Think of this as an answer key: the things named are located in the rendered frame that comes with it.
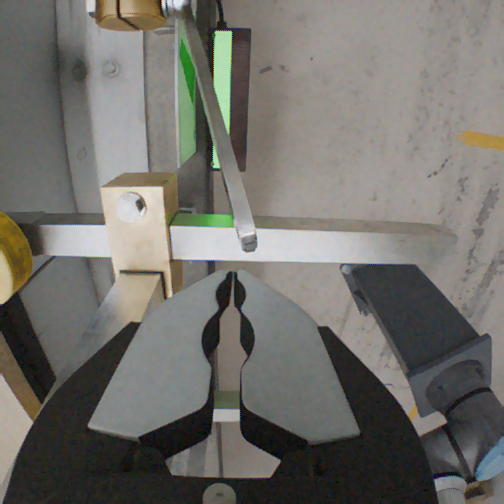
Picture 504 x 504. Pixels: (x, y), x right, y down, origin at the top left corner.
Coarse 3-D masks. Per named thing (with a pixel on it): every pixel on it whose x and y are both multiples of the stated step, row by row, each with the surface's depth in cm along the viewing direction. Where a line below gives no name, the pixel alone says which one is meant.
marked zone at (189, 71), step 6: (180, 48) 23; (180, 54) 23; (186, 54) 25; (186, 60) 26; (186, 66) 26; (192, 66) 29; (186, 72) 26; (192, 72) 29; (186, 78) 26; (192, 78) 30; (192, 84) 30; (192, 90) 30; (192, 96) 30; (192, 102) 31
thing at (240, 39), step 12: (240, 36) 30; (240, 48) 30; (240, 60) 31; (240, 72) 32; (240, 84) 32; (240, 96) 33; (240, 108) 33; (240, 120) 34; (240, 132) 35; (240, 144) 35; (240, 156) 36
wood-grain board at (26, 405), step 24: (0, 336) 26; (0, 360) 26; (0, 384) 27; (24, 384) 30; (0, 408) 29; (24, 408) 29; (0, 432) 32; (24, 432) 31; (0, 456) 36; (0, 480) 42
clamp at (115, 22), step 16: (96, 0) 15; (112, 0) 15; (128, 0) 15; (144, 0) 15; (160, 0) 16; (96, 16) 16; (112, 16) 15; (128, 16) 16; (144, 16) 16; (160, 16) 17
